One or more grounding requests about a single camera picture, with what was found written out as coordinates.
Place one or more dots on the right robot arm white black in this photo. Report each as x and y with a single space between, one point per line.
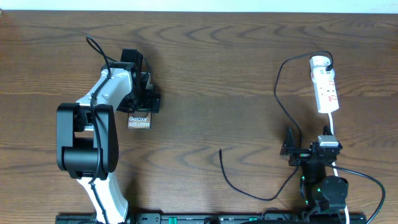
324 193

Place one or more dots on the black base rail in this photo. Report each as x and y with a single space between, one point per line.
272 217

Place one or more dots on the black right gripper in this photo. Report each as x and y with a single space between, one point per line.
288 149

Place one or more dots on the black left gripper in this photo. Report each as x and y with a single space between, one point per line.
148 104

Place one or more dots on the white charger plug adapter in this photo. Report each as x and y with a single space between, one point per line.
319 61

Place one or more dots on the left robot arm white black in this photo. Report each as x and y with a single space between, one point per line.
87 140

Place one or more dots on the white power strip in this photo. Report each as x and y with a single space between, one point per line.
325 90

